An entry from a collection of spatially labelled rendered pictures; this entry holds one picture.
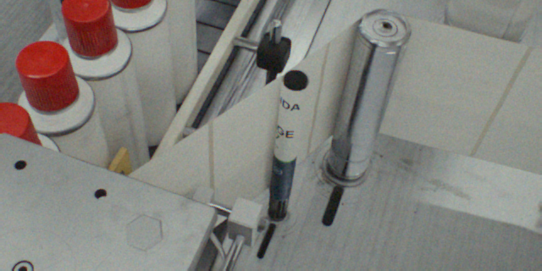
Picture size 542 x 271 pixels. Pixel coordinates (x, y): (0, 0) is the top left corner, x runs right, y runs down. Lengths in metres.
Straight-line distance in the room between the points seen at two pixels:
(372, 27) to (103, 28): 0.19
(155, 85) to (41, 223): 0.28
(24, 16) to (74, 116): 0.40
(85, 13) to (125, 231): 0.20
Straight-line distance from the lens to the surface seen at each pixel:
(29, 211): 0.30
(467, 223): 0.62
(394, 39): 0.47
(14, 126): 0.40
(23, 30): 0.82
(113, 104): 0.50
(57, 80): 0.43
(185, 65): 0.61
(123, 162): 0.50
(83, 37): 0.46
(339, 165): 0.59
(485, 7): 0.68
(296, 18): 0.81
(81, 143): 0.47
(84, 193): 0.30
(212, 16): 0.74
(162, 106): 0.58
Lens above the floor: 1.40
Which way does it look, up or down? 53 degrees down
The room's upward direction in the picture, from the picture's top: 6 degrees clockwise
